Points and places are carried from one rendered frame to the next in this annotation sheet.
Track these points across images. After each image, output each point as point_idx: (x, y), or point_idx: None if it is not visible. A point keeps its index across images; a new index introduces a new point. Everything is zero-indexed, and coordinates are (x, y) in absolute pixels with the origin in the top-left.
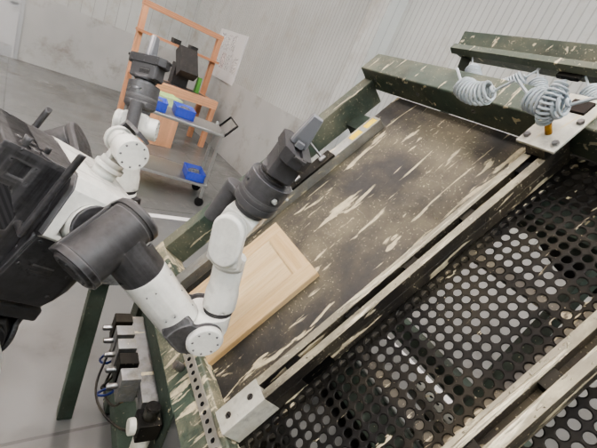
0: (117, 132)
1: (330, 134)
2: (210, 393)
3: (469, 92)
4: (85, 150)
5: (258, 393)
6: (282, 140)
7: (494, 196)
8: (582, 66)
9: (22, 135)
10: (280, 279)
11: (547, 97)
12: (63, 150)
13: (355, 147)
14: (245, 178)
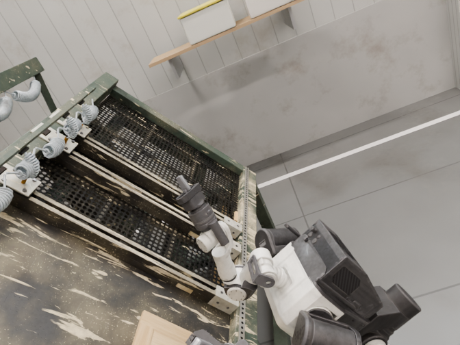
0: (267, 266)
1: None
2: (236, 324)
3: (8, 199)
4: (297, 330)
5: (218, 289)
6: (194, 190)
7: (68, 211)
8: (27, 142)
9: (320, 242)
10: (162, 338)
11: (37, 161)
12: (303, 268)
13: None
14: (211, 211)
